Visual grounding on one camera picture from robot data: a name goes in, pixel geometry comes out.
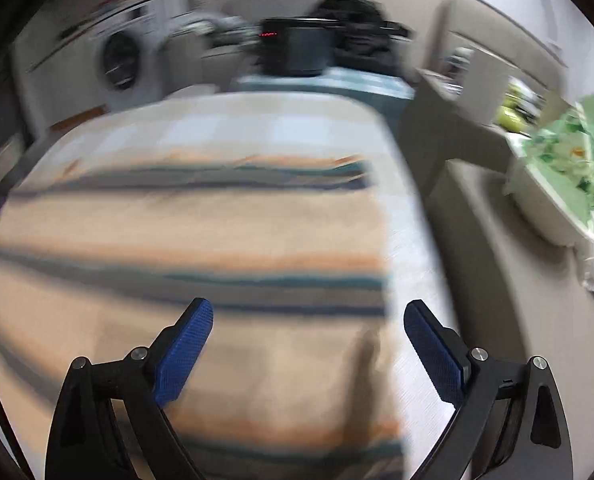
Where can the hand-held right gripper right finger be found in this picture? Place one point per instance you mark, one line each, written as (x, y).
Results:
(432, 355)

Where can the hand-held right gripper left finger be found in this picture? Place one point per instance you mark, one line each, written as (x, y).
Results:
(187, 350)

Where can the beige striped small garment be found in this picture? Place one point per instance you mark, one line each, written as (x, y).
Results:
(202, 230)

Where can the white plastic basin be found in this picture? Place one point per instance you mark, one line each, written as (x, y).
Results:
(547, 205)

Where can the green printed bag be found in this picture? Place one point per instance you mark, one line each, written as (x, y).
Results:
(572, 155)

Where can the yellow-green packet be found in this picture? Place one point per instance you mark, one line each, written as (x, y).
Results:
(512, 110)

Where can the light blue cloth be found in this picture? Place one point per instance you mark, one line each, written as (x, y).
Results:
(347, 87)

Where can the white washing machine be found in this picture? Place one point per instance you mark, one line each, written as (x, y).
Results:
(122, 60)

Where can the black bag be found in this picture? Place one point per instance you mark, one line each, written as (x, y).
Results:
(364, 47)

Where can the black appliance with red display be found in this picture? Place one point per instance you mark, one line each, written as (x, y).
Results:
(302, 50)

